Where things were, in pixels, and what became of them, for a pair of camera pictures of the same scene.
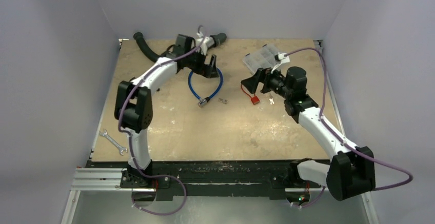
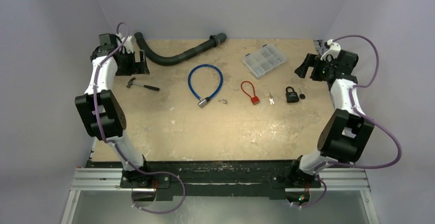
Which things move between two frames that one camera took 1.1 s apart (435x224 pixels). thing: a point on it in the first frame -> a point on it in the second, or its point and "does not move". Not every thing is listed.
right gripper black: [263, 81] -> [313, 66]
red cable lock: [255, 99] does not move
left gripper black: [209, 71] -> [136, 68]
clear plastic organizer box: [262, 57] does not move
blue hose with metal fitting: [201, 103] does not move
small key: [271, 100] does not move
